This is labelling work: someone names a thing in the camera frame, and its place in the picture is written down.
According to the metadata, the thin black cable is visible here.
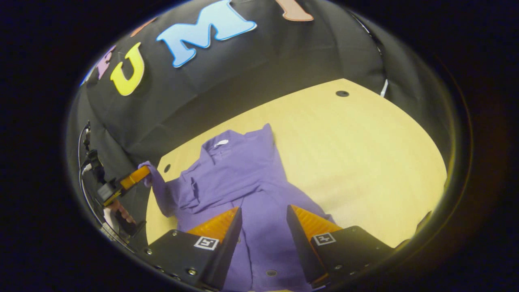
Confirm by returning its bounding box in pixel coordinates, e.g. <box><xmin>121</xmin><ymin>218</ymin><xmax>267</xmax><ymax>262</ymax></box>
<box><xmin>77</xmin><ymin>122</ymin><xmax>134</xmax><ymax>252</ymax></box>

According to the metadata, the black backdrop cloth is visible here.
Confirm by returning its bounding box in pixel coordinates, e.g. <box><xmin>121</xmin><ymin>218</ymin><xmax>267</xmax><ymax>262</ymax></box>
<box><xmin>67</xmin><ymin>0</ymin><xmax>453</xmax><ymax>252</ymax></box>

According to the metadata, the purple button shirt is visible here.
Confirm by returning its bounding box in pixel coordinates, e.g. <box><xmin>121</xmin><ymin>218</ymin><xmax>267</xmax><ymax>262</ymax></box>
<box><xmin>138</xmin><ymin>124</ymin><xmax>337</xmax><ymax>292</ymax></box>

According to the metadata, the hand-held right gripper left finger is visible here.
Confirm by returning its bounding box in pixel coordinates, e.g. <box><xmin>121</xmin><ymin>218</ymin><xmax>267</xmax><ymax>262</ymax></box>
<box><xmin>136</xmin><ymin>207</ymin><xmax>243</xmax><ymax>292</ymax></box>

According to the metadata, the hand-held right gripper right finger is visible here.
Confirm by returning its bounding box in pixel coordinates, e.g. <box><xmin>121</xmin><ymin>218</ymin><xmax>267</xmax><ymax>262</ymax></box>
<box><xmin>286</xmin><ymin>204</ymin><xmax>396</xmax><ymax>289</ymax></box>

